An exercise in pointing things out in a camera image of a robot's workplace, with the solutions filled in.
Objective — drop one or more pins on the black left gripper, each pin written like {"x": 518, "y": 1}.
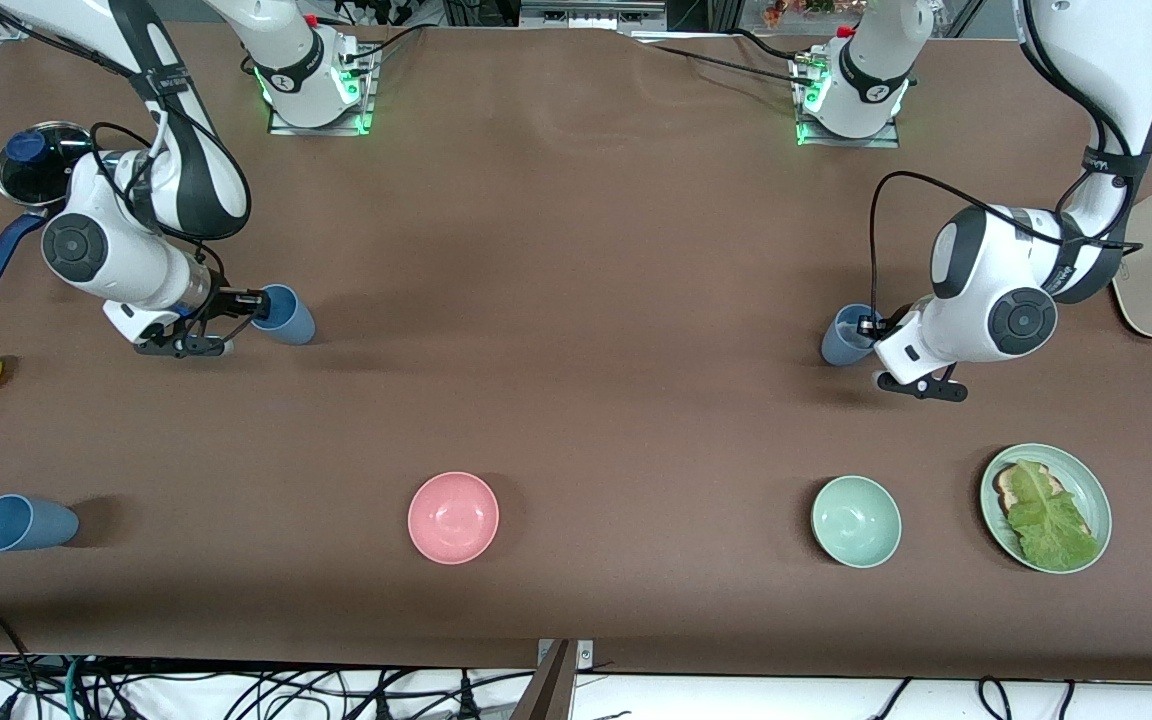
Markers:
{"x": 887, "y": 323}

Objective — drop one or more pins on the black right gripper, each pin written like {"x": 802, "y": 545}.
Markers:
{"x": 228, "y": 300}

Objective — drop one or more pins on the blue cup holding paper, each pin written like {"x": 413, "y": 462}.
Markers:
{"x": 839, "y": 345}

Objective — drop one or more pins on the blue plastic cup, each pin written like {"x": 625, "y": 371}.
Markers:
{"x": 26, "y": 524}
{"x": 291, "y": 320}

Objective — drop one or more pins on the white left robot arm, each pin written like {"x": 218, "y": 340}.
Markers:
{"x": 996, "y": 290}

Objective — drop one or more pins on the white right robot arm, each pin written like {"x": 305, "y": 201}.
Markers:
{"x": 116, "y": 250}

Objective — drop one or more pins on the mint green bowl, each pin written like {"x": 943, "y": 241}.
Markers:
{"x": 856, "y": 521}

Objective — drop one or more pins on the toasted bread slice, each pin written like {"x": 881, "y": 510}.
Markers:
{"x": 1008, "y": 490}

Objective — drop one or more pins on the glass lid blue knob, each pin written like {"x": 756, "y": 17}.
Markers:
{"x": 36, "y": 165}

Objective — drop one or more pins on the green lettuce leaf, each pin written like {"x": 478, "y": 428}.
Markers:
{"x": 1051, "y": 520}

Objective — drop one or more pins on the green plate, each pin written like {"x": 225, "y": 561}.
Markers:
{"x": 1091, "y": 490}

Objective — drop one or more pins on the pink bowl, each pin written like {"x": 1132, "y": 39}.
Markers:
{"x": 453, "y": 517}

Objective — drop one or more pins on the grey box behind table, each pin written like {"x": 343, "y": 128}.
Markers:
{"x": 591, "y": 14}

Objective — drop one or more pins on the dark stand leg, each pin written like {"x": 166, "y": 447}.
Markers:
{"x": 548, "y": 690}

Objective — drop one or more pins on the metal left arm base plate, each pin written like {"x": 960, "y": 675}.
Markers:
{"x": 806, "y": 125}

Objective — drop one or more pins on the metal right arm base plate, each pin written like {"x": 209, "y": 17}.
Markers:
{"x": 366, "y": 100}

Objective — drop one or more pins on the metal table bracket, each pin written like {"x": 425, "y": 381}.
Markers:
{"x": 585, "y": 655}

